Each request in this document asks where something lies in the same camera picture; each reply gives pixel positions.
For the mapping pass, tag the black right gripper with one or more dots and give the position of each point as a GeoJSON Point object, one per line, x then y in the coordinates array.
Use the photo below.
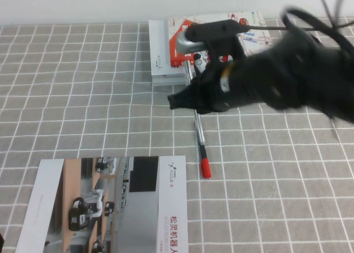
{"type": "Point", "coordinates": [210, 89]}

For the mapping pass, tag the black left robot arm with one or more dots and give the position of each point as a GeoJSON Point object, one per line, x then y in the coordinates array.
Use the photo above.
{"type": "Point", "coordinates": [1, 239]}

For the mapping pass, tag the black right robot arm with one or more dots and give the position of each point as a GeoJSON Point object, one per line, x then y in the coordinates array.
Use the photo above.
{"type": "Point", "coordinates": [290, 76]}

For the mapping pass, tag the white booklet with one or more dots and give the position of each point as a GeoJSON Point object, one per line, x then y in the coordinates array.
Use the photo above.
{"type": "Point", "coordinates": [168, 80]}
{"type": "Point", "coordinates": [158, 51]}

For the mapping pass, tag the red black double-ended marker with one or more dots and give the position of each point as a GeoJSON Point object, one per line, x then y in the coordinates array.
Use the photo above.
{"type": "Point", "coordinates": [205, 167]}

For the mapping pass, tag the AgileX robot brochure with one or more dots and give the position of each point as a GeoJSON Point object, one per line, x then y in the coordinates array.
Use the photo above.
{"type": "Point", "coordinates": [138, 208]}

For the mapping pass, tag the grey white checked tablecloth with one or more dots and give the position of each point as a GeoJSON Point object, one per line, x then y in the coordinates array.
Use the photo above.
{"type": "Point", "coordinates": [276, 181]}

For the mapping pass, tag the black wrist camera silver bracket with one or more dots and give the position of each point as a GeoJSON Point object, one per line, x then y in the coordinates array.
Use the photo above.
{"type": "Point", "coordinates": [213, 30]}

